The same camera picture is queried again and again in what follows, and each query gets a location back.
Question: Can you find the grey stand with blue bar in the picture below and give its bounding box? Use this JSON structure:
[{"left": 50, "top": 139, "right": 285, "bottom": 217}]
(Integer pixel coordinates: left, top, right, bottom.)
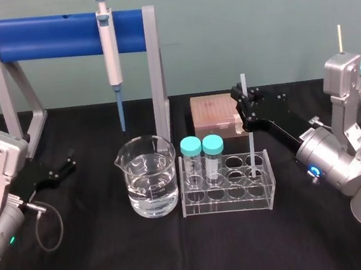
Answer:
[{"left": 0, "top": 0, "right": 176, "bottom": 163}]

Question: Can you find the thin wooden stick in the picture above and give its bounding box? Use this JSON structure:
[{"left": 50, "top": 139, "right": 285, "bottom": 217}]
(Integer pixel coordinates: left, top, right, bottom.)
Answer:
[{"left": 336, "top": 24, "right": 345, "bottom": 55}]

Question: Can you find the pink pipette tip box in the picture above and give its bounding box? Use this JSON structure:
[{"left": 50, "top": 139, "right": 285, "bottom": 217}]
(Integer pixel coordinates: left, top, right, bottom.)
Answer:
[{"left": 189, "top": 90, "right": 250, "bottom": 144}]

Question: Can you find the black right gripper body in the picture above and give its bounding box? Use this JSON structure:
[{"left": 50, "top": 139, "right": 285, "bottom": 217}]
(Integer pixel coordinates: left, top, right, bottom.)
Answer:
[{"left": 240, "top": 89, "right": 319, "bottom": 164}]

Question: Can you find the thin dark gripper cable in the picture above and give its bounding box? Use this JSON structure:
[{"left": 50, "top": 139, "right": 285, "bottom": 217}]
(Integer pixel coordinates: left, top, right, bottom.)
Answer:
[{"left": 24, "top": 196, "right": 67, "bottom": 254}]

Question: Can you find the clear tube with teal cap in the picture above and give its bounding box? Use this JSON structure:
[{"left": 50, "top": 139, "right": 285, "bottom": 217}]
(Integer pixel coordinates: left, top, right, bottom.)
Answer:
[
  {"left": 178, "top": 135, "right": 208, "bottom": 192},
  {"left": 200, "top": 133, "right": 230, "bottom": 188}
]

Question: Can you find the black table cloth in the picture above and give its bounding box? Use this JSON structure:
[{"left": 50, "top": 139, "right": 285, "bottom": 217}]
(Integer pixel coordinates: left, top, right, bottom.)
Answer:
[{"left": 0, "top": 65, "right": 361, "bottom": 270}]

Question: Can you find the clear acrylic tube rack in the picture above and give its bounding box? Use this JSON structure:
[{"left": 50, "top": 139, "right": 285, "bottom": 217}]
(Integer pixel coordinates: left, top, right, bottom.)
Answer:
[{"left": 174, "top": 144, "right": 279, "bottom": 222}]

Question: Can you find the glass beaker with water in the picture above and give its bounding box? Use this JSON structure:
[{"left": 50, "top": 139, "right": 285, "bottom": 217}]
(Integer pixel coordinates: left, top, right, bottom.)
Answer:
[{"left": 111, "top": 132, "right": 184, "bottom": 223}]

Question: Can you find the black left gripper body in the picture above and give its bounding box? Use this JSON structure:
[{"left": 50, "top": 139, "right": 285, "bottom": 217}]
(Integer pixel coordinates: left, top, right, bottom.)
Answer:
[{"left": 4, "top": 156, "right": 63, "bottom": 205}]

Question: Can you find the translucent white stirring rod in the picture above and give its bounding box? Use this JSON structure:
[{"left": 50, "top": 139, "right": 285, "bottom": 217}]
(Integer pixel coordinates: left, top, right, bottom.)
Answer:
[{"left": 238, "top": 73, "right": 261, "bottom": 180}]

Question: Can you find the white pipette with blue tip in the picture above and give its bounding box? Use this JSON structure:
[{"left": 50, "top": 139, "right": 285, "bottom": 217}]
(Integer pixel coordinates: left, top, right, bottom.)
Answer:
[{"left": 93, "top": 0, "right": 131, "bottom": 135}]

